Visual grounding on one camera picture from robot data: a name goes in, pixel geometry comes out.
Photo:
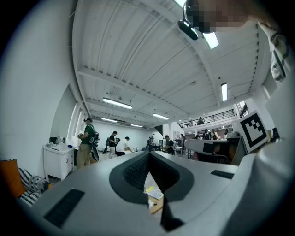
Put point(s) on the white sink cabinet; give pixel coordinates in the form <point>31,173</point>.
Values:
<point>57,159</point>

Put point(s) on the black balcony railing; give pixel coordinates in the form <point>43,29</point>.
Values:
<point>207,118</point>

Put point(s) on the wooden coffee table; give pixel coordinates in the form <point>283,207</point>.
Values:
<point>157,209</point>

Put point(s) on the ceiling tube light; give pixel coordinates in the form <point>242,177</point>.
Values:
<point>210,40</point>
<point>160,116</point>
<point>224,92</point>
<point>136,125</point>
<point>109,120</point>
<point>117,103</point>

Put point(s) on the person's striped shirt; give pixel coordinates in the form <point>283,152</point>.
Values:
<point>276,46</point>

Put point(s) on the person's head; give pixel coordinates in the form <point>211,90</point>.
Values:
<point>219,13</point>

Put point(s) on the black head-mounted camera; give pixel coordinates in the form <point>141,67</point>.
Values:
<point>189,30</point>

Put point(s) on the white green magazine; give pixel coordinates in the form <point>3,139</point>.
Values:
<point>153,182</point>

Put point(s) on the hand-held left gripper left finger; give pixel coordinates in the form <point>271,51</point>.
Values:
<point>92,196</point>

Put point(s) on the orange sofa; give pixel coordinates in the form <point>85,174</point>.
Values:
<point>11,177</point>

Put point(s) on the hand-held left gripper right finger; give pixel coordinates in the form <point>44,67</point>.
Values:
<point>198,184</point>

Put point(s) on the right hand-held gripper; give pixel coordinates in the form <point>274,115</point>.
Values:
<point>253,131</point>

